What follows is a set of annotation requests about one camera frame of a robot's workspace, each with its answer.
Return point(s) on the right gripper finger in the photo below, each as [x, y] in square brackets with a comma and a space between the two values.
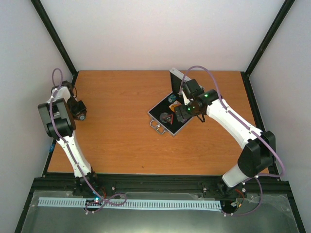
[179, 111]
[186, 112]

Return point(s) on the red black triangular button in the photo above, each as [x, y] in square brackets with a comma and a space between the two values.
[168, 118]

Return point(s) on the black aluminium frame rail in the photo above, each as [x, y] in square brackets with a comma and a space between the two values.
[109, 184]

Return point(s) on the orange blue round button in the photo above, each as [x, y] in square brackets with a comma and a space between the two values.
[172, 106]

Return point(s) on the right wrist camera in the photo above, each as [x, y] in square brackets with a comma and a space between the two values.
[190, 90]

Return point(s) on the single blue green chip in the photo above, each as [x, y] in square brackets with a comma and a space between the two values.
[82, 118]

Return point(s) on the white slotted cable duct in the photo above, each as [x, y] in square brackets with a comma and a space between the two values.
[206, 205]

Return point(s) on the aluminium poker case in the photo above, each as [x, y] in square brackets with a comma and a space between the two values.
[163, 106]

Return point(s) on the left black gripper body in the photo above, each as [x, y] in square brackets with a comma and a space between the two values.
[76, 109]

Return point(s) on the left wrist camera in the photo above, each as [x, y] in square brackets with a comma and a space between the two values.
[71, 88]

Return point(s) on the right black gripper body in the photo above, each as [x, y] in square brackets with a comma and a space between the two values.
[193, 110]

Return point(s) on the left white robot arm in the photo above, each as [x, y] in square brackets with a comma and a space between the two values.
[58, 115]

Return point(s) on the clear round dealer button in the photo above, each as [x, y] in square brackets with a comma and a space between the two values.
[161, 117]

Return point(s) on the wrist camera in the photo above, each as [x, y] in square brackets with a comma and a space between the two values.
[190, 90]
[71, 88]

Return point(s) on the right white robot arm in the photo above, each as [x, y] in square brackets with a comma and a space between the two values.
[258, 147]

